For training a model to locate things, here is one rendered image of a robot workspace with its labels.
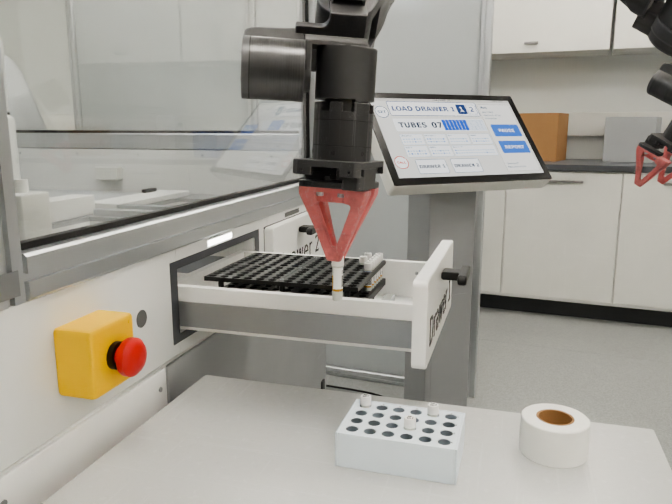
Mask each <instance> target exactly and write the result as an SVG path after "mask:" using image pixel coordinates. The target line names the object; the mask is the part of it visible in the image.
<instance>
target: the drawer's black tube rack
mask: <svg viewBox="0 0 672 504"><path fill-rule="evenodd" d="M363 269H364V265H360V263H359V259H356V258H345V259H344V267H343V296H342V297H352V298H365V299H374V297H375V296H376V295H377V294H378V292H379V291H380V290H381V289H382V288H383V287H384V286H385V282H386V278H382V280H380V282H378V284H376V286H374V288H373V289H372V290H371V291H365V290H364V287H363V288H362V289H361V290H360V291H359V292H350V291H344V286H346V285H347V284H349V282H350V281H351V280H352V279H353V278H354V277H356V276H357V275H358V274H359V273H360V272H362V270H363ZM204 281H218V287H224V288H237V289H250V290H262V291H275V292H288V293H301V294H314V295H326V296H332V261H328V260H327V259H326V257H323V256H306V255H290V254H273V253H256V252H255V253H253V254H251V255H248V256H246V257H244V258H242V259H240V260H238V261H236V262H233V263H231V264H229V265H227V266H225V267H223V268H221V269H219V270H216V271H214V272H212V273H210V274H208V275H206V276H204ZM224 282H231V283H229V284H227V285H225V286H224Z"/></svg>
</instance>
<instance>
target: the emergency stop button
mask: <svg viewBox="0 0 672 504"><path fill-rule="evenodd" d="M146 358H147V350H146V346H145V345H144V343H143V341H142V340H141V339H140V338H137V337H129V338H126V339H125V340H123V341H122V343H121V344H120V346H119V347H118V348H117V350H116V352H115V355H114V360H115V363H116V368H117V370H118V372H119V373H120V374H121V375H122V376H125V377H134V376H136V375H137V374H138V373H139V372H140V371H141V370H142V369H143V367H144V365H145V362H146Z"/></svg>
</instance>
